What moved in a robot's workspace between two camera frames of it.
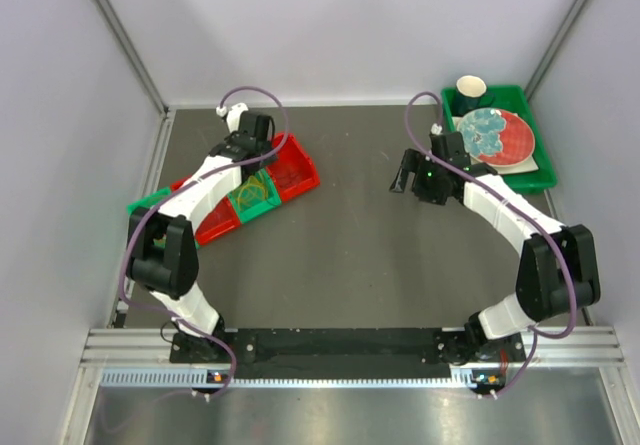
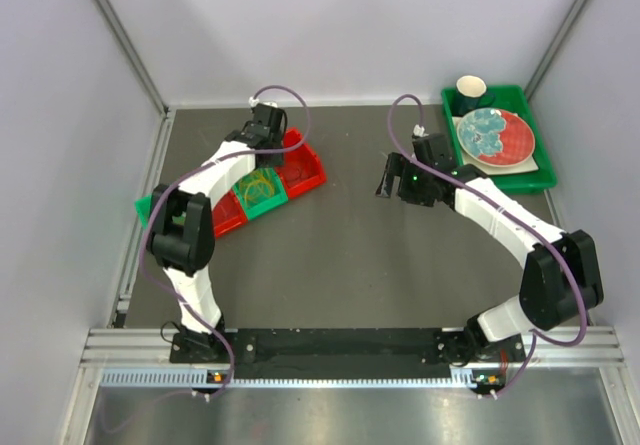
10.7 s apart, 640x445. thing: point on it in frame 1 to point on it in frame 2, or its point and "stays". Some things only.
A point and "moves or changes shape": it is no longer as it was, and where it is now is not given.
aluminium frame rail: (568, 346) stays
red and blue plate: (496, 136) stays
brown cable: (290, 179) to (298, 172)
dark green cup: (470, 93) stays
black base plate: (342, 350) stays
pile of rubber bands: (252, 191) moves or changes shape
